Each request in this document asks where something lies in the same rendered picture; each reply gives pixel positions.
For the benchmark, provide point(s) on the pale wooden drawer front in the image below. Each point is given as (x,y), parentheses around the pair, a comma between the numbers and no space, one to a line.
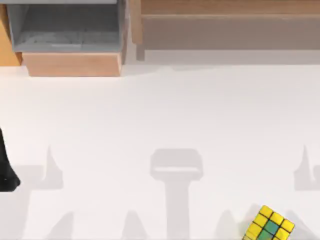
(71,63)

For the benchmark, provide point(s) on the wooden open shelf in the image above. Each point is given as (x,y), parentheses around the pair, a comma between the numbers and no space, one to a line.
(225,25)

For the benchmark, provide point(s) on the colourful puzzle cube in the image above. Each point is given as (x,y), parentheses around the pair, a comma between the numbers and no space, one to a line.
(270,225)

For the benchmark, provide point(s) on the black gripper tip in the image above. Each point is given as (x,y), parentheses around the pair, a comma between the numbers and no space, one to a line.
(5,172)

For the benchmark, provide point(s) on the wooden cupboard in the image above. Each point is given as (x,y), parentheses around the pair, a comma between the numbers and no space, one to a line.
(6,42)

